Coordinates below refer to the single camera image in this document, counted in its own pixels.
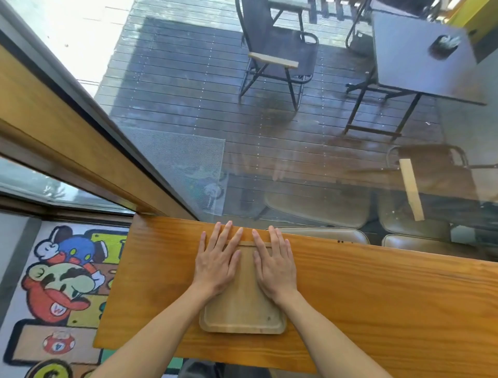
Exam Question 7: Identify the person's right hand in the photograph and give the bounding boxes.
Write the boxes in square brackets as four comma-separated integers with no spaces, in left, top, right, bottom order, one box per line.
[252,225,300,306]

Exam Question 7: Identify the dark square outdoor table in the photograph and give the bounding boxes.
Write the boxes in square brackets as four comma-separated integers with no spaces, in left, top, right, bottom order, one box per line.
[344,9,487,141]

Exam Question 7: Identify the black ashtray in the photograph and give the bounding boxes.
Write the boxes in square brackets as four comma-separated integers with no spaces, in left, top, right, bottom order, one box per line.
[427,35,462,61]

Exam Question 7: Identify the wooden door frame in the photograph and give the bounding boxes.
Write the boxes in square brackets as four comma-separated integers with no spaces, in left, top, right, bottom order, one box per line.
[0,43,195,221]

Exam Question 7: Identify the person's left forearm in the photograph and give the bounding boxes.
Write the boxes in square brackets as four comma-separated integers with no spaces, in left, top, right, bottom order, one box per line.
[89,284,218,378]

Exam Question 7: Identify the cartoon floor mat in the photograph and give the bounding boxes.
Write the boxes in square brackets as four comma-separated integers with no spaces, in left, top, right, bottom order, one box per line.
[0,221,184,378]

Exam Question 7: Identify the wooden picket fence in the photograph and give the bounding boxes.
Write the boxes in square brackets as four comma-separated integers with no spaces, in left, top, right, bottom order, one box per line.
[307,0,347,22]

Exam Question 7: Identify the grey folding chair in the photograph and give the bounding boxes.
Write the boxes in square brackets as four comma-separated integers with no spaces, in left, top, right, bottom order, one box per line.
[234,0,320,112]

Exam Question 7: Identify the black folding chair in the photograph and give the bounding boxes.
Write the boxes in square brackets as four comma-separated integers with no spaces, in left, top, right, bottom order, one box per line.
[345,0,442,49]

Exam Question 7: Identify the person's right forearm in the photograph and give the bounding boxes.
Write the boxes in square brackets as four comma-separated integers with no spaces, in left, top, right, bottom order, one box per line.
[276,290,392,378]

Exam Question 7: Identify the person's left hand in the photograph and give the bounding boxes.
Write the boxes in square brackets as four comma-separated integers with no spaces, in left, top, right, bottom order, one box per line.
[191,221,244,300]

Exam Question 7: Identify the grey door mat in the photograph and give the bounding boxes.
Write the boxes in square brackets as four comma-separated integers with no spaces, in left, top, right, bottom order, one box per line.
[123,127,226,217]

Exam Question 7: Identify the brown folding chair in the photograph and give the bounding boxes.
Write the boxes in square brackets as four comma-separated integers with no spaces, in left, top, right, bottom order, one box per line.
[385,144,498,234]

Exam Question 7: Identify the wooden tray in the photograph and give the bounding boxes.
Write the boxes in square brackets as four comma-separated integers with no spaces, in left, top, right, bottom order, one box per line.
[199,240,288,335]

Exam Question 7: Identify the person's grey trousers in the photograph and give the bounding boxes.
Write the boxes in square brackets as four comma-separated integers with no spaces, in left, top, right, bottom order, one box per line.
[178,358,273,378]

